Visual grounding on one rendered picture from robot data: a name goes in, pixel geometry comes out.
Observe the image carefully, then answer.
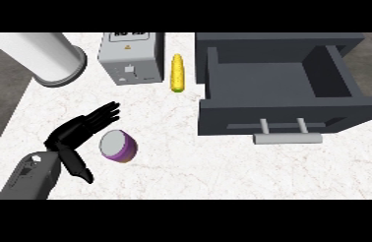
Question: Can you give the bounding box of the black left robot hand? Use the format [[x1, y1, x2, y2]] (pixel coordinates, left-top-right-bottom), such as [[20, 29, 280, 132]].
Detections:
[[44, 100, 122, 184]]

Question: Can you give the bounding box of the purple can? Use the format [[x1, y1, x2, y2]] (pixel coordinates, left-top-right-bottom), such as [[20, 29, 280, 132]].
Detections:
[[97, 129, 140, 164]]

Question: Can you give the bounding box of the dark grey drawer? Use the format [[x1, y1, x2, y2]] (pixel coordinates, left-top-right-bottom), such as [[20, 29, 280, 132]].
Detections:
[[196, 44, 372, 137]]

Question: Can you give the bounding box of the white cylinder container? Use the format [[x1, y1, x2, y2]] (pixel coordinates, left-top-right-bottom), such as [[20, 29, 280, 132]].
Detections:
[[0, 32, 88, 89]]

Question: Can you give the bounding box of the grey box appliance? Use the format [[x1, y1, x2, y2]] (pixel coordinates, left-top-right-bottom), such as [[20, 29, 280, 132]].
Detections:
[[95, 32, 165, 87]]

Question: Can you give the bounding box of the yellow corn cob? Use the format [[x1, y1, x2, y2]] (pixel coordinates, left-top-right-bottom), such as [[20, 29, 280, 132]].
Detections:
[[168, 53, 187, 93]]

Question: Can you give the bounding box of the dark grey cabinet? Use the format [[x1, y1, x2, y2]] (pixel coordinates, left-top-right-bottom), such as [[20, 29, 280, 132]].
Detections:
[[194, 32, 365, 85]]

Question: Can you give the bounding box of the light grey drawer handle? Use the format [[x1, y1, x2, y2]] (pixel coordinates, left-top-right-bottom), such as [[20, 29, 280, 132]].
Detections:
[[252, 117, 324, 145]]

